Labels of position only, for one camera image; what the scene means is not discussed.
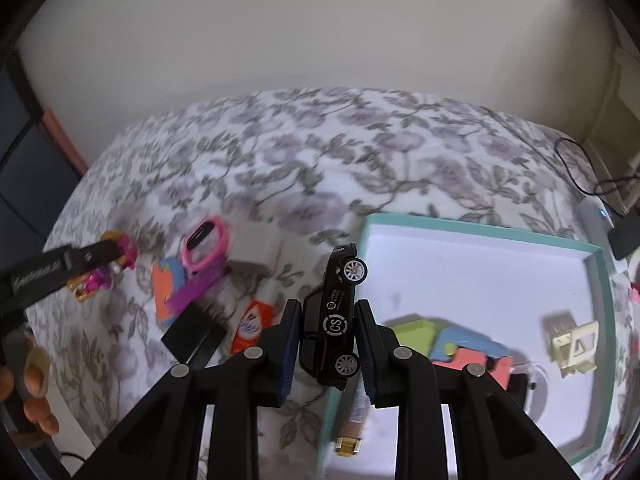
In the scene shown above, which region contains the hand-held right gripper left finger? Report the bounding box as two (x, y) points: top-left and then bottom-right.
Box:
(72, 299), (303, 480)

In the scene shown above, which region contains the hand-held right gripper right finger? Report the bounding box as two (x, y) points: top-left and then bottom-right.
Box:
(352, 299), (588, 480)

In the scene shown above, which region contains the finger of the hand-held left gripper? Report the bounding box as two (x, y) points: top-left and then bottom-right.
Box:
(62, 239), (123, 283)

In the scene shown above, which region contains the pink pup toy figure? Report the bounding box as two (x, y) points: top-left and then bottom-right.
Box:
(70, 230), (138, 303)

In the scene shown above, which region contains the black toy car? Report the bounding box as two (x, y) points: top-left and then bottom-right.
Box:
(298, 242), (369, 392)

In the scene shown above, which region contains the small red white bottle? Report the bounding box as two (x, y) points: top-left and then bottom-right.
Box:
(230, 280), (276, 356)

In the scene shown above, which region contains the orange blue puzzle toy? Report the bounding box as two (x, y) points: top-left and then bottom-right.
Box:
(151, 257), (193, 321)

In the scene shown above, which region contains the small gold-capped bottle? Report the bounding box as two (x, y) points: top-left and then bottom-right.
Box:
(335, 390), (371, 458)

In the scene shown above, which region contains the pink smartwatch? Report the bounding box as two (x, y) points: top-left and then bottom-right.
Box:
(181, 216), (231, 275)

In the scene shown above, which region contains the black rectangular box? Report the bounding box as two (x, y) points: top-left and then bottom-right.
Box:
(161, 302), (228, 367)

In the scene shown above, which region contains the pink green puzzle block toy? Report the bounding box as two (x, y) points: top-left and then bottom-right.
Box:
(390, 317), (516, 391)

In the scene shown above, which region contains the purple plastic toy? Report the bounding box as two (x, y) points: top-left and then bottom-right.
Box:
(165, 262), (223, 317)

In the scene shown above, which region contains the white charger plug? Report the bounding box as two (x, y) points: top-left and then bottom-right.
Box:
(227, 224), (281, 276)

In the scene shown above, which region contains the teal cardboard box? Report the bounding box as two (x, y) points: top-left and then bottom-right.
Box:
(316, 212), (613, 480)

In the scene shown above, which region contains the white round gadget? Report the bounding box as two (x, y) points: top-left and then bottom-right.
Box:
(510, 365), (551, 421)

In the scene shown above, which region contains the cream hair claw clip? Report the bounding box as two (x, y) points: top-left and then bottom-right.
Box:
(542, 312), (601, 377)

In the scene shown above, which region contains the person's left hand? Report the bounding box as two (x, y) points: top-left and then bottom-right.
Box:
(0, 337), (60, 436)

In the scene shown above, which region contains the dark cabinet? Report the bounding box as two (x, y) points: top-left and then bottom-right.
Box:
(0, 60), (86, 261)

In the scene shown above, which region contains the orange pink board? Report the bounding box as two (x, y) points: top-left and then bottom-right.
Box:
(42, 109), (91, 176)

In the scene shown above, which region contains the grey floral blanket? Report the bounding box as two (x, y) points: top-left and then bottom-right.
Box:
(25, 87), (640, 480)

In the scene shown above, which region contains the white power strip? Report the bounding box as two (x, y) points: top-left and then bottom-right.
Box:
(580, 197), (618, 256)

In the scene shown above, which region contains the black power adapter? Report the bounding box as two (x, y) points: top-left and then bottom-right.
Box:
(607, 210), (640, 261)

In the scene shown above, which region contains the black cable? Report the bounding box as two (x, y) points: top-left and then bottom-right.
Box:
(554, 137), (640, 211)

